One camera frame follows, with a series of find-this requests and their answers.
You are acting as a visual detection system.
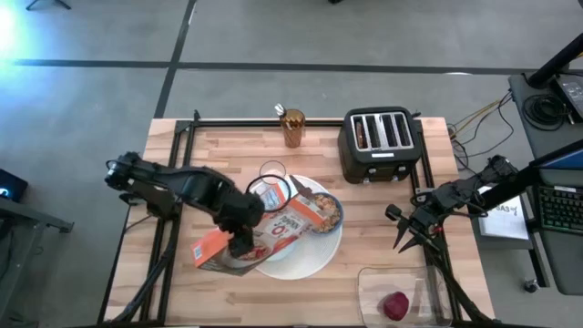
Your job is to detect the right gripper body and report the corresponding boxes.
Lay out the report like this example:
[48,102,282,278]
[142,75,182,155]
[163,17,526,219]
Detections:
[384,200,442,239]

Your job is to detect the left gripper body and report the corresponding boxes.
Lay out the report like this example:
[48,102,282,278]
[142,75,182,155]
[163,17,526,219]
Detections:
[213,193,266,234]

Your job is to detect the orange cereal box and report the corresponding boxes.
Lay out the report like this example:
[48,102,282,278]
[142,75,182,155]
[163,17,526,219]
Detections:
[190,181,338,277]

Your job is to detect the clear drinking glass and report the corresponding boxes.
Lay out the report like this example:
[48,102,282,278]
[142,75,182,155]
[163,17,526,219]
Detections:
[258,159,288,197]

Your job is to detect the red apple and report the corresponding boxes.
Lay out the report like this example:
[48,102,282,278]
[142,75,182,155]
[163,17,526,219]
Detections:
[381,291,411,323]

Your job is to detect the clear plastic container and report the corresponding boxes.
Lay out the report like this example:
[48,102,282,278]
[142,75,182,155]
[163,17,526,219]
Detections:
[356,265,454,328]

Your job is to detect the blue bowl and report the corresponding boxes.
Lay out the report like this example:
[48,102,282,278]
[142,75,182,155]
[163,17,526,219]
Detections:
[312,191,345,235]

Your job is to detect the white round woven placemat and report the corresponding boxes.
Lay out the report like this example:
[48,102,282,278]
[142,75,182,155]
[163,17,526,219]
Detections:
[236,174,343,281]

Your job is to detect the black four-slot toaster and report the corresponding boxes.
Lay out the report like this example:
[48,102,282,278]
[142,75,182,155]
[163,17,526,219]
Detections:
[337,107,424,185]

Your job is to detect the toasted cereal pieces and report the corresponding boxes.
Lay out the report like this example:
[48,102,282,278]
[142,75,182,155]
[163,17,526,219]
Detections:
[316,194,342,231]

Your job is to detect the white paper sheet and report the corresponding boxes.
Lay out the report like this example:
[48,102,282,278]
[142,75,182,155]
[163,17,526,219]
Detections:
[477,184,530,241]

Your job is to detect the black slanted beam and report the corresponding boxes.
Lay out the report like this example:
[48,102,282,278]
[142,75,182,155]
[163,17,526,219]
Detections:
[477,163,542,211]

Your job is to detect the amber ribbed utensil cup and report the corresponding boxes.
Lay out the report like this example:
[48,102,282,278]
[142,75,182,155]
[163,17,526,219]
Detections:
[281,108,307,149]

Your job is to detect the black keyboard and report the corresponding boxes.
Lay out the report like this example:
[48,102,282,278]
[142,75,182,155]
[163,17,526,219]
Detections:
[537,184,583,237]

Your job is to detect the grey desk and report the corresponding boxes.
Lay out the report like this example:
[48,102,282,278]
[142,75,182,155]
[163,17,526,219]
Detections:
[507,72,583,297]

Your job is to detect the laptop screen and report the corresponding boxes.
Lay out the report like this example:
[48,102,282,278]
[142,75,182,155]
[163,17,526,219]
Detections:
[529,138,583,173]

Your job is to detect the black phone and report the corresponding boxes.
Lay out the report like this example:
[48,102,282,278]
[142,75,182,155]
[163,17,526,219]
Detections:
[553,75,583,120]

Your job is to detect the grey metal stand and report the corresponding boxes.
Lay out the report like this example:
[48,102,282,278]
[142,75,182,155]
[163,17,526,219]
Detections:
[0,195,75,327]

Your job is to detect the black monitor pole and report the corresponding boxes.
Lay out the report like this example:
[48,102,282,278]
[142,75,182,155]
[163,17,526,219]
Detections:
[527,34,583,90]

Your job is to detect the black device with blue light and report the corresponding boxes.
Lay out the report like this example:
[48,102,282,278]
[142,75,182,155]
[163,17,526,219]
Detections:
[0,168,29,204]

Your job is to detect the black tripod leg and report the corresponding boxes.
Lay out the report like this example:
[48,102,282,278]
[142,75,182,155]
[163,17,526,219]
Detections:
[26,0,73,11]

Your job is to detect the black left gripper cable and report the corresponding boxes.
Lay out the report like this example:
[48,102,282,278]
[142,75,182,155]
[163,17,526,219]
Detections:
[245,174,292,214]

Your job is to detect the black aluminium table frame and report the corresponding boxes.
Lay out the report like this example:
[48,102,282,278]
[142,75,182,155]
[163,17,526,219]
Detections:
[97,108,497,328]

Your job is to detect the yellow cable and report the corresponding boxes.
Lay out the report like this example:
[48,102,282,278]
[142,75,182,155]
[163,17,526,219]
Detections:
[448,98,502,138]

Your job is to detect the black loose cable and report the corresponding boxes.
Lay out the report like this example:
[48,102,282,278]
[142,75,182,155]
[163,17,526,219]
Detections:
[448,90,517,172]

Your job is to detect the coiled black cable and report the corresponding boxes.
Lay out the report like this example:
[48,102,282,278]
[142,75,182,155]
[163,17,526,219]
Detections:
[522,93,566,132]

